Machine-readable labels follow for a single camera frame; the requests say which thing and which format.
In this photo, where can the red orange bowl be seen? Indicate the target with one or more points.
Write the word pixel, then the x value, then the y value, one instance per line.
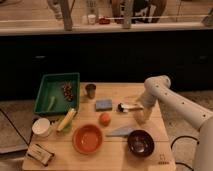
pixel 87 139

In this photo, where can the green plastic tray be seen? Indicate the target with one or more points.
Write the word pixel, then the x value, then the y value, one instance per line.
pixel 52 85

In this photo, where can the red grape bunch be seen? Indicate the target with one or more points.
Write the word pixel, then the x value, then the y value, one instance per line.
pixel 67 90

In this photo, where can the dark purple bowl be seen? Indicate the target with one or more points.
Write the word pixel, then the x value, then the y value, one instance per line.
pixel 140 143

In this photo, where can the grey blue cloth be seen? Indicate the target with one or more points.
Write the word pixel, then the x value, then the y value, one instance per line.
pixel 120 132

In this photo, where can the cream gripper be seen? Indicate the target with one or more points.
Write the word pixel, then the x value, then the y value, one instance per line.
pixel 141 116

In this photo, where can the orange fruit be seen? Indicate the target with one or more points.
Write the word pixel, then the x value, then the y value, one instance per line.
pixel 104 119

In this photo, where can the white cup on shelf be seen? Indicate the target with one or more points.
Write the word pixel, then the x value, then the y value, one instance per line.
pixel 91 19

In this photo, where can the red object on shelf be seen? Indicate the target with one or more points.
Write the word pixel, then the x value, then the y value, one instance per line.
pixel 104 21

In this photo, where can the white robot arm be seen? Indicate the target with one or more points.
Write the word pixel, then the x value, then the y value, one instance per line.
pixel 200 118

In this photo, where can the green pepper in tray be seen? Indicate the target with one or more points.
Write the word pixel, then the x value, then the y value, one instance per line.
pixel 51 103

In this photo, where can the blue sponge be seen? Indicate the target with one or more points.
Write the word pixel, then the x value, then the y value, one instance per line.
pixel 103 105

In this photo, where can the dark metal cup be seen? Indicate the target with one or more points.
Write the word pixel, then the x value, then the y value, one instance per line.
pixel 91 90

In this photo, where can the yellow corn cob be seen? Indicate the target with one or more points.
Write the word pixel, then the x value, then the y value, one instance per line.
pixel 66 119

